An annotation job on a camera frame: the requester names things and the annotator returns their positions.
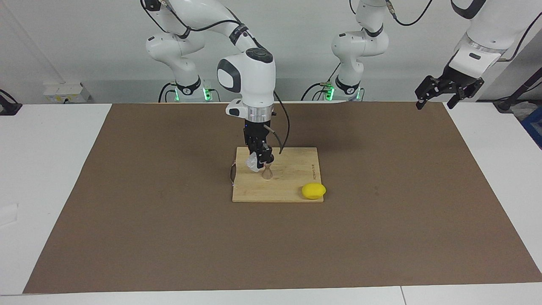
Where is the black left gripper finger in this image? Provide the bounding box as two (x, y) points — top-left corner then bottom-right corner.
(447, 78), (484, 109)
(415, 75), (445, 110)

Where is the small clear glass cup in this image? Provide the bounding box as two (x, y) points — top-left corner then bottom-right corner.
(245, 152), (265, 173)

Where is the black stand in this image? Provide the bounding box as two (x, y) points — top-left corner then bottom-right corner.
(493, 67), (542, 113)

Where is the yellow lemon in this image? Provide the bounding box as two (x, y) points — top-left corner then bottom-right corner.
(301, 183), (327, 200)

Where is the blue crate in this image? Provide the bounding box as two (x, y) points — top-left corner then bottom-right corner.
(520, 106), (542, 150)

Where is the brown table mat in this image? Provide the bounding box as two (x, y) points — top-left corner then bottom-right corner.
(23, 101), (542, 294)

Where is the black clamp base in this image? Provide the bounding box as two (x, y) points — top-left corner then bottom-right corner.
(0, 89), (22, 116)

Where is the white tape piece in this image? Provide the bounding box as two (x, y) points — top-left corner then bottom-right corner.
(0, 203), (19, 226)

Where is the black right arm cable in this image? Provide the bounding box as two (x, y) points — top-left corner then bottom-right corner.
(140, 0), (291, 155)

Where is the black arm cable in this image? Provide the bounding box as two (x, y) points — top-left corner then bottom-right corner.
(140, 0), (291, 155)
(349, 0), (542, 63)

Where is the bamboo cutting board with handle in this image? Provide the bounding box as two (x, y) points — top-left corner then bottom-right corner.
(229, 147), (324, 203)

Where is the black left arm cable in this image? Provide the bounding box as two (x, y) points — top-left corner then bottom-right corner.
(349, 0), (542, 63)

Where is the black left base cable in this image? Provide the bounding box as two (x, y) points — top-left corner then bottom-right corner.
(301, 64), (341, 101)

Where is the white wall socket box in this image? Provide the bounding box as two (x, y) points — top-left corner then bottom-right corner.
(44, 83), (90, 103)

